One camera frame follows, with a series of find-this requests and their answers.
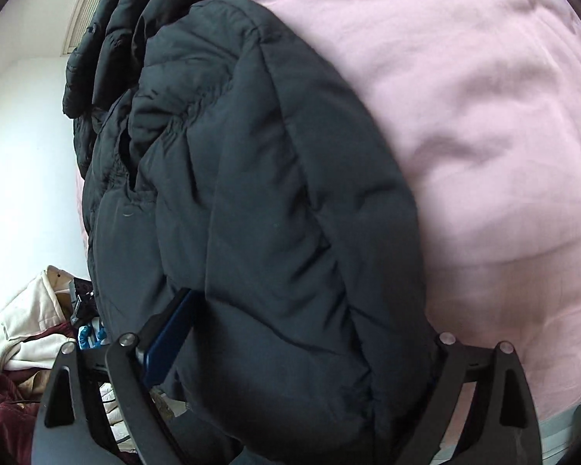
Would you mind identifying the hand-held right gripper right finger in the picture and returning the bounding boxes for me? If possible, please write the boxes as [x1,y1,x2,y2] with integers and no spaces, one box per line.
[394,332,544,465]

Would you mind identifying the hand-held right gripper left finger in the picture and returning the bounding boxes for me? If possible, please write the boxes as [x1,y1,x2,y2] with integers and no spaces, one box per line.
[31,288,203,465]

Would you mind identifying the black puffer jacket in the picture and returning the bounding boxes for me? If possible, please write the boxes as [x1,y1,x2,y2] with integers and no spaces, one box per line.
[60,0,447,465]

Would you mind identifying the blue and white cloth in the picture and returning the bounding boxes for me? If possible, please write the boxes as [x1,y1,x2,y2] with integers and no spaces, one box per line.
[76,322,111,351]

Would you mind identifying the black grey device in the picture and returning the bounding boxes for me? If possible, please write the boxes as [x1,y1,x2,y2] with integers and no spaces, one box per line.
[69,276,98,326]

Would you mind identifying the cream garment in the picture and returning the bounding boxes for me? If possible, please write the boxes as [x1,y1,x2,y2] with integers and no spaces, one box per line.
[0,265,81,374]

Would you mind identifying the maroon garment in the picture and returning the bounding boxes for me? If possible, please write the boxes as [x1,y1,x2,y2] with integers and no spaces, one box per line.
[0,324,76,465]

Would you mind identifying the pink bed blanket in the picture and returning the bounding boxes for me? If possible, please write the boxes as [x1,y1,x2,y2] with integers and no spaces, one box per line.
[72,0,581,452]

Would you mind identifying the white louvered panel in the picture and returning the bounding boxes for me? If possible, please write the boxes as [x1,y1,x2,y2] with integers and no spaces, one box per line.
[60,0,127,56]

